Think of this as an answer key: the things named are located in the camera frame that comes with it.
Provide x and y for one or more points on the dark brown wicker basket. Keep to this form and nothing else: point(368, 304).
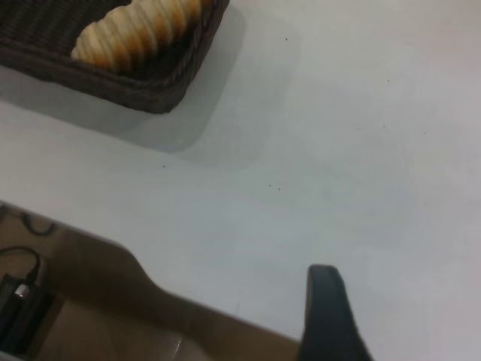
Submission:
point(158, 90)

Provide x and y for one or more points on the ridged golden bread roll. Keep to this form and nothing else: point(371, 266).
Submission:
point(139, 37)

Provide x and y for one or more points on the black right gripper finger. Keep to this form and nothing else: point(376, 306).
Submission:
point(330, 319)

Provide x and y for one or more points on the black electronics box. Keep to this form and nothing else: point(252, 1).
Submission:
point(22, 323)

